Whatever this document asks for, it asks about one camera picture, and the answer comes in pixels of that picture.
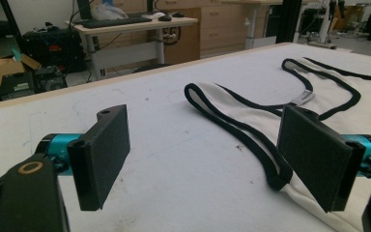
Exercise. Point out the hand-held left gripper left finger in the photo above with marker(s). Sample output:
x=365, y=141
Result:
x=99, y=154

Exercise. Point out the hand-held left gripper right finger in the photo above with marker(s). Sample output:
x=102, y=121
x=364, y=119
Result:
x=315, y=158

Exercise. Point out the white tank top black trim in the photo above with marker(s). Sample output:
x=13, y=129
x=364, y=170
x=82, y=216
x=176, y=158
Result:
x=238, y=108

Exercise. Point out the white table mat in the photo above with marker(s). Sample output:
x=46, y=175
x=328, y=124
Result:
x=174, y=161

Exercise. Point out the black computer tower round fan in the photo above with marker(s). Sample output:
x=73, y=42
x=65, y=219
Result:
x=51, y=80

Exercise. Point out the black computer tower green label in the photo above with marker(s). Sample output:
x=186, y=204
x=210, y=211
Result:
x=16, y=87

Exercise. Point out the black equipment case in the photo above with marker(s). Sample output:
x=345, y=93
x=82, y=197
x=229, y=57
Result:
x=50, y=46

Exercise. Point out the brown cardboard box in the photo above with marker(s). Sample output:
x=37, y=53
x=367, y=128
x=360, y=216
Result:
x=0, y=71

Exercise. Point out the white-legged wooden desk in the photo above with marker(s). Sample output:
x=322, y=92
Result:
x=254, y=29
x=135, y=25

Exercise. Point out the black keyboard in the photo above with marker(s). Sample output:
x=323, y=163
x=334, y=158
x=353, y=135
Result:
x=116, y=22

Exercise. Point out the clear plastic bag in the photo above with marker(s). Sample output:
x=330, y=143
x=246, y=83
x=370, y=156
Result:
x=108, y=11

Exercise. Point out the black monitor stand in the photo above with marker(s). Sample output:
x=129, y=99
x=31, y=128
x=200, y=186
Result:
x=84, y=9

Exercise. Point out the black computer mouse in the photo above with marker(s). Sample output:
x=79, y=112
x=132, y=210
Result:
x=165, y=18
x=178, y=14

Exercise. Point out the light wooden drawer cabinet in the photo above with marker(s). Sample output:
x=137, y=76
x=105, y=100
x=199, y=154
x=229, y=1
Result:
x=228, y=29

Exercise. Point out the black metal frame stand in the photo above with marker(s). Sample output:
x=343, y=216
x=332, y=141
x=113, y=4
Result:
x=11, y=22

